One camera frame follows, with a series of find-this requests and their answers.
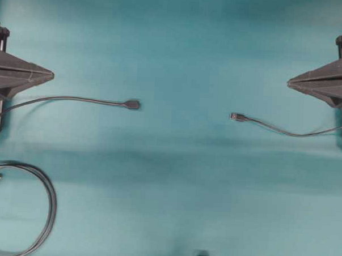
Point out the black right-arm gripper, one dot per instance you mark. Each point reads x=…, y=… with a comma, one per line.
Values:
x=328, y=91

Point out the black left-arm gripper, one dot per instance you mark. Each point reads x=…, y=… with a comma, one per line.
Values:
x=12, y=84

